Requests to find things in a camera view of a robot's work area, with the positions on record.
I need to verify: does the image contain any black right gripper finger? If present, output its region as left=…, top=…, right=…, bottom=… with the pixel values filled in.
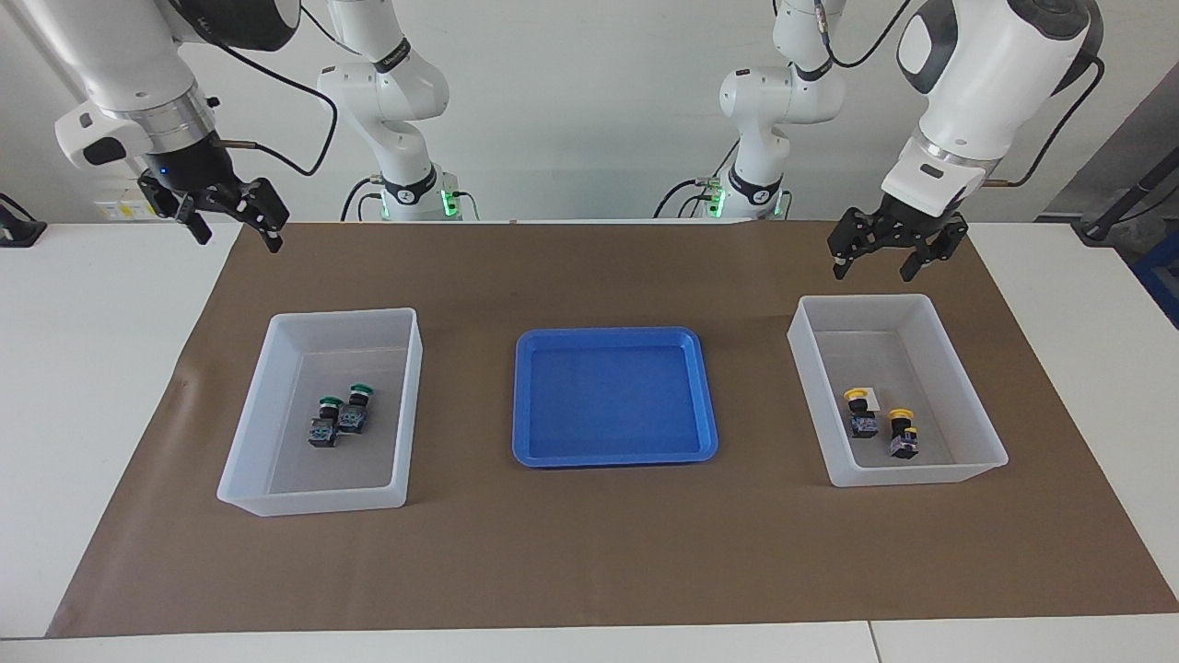
left=216, top=177, right=291, bottom=254
left=137, top=171, right=212, bottom=246

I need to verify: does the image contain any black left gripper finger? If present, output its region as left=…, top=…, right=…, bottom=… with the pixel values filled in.
left=898, top=213, right=971, bottom=283
left=826, top=208, right=881, bottom=281

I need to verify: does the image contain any yellow push button switch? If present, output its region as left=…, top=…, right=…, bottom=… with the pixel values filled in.
left=886, top=408, right=922, bottom=461
left=843, top=387, right=879, bottom=440

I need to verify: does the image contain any green push button switch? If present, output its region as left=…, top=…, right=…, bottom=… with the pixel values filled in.
left=309, top=394, right=344, bottom=449
left=336, top=382, right=375, bottom=436

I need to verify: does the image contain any translucent white plastic box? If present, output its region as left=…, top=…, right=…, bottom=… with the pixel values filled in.
left=787, top=294, right=1010, bottom=488
left=216, top=308, right=425, bottom=518

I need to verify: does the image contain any black table clamp device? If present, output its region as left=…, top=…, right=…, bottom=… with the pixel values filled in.
left=0, top=193, right=47, bottom=248

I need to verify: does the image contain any black metal stand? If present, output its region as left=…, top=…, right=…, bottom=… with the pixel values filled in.
left=1073, top=152, right=1179, bottom=245

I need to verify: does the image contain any blue crate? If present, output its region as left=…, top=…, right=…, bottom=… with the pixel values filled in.
left=1133, top=249, right=1179, bottom=328

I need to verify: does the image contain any blue plastic tray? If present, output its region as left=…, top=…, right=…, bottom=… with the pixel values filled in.
left=512, top=326, right=719, bottom=469

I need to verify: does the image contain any brown table mat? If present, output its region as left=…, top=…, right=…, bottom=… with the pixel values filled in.
left=46, top=219, right=1179, bottom=638

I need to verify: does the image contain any white wall socket panel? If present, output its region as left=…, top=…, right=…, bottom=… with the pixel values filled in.
left=95, top=189, right=162, bottom=222

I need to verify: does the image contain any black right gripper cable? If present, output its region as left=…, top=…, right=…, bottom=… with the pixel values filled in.
left=207, top=37, right=340, bottom=178

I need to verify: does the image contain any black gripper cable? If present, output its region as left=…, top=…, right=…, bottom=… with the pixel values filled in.
left=207, top=37, right=340, bottom=178
left=829, top=0, right=1106, bottom=188

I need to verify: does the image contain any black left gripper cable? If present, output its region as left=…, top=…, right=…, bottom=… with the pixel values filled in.
left=829, top=0, right=1106, bottom=188

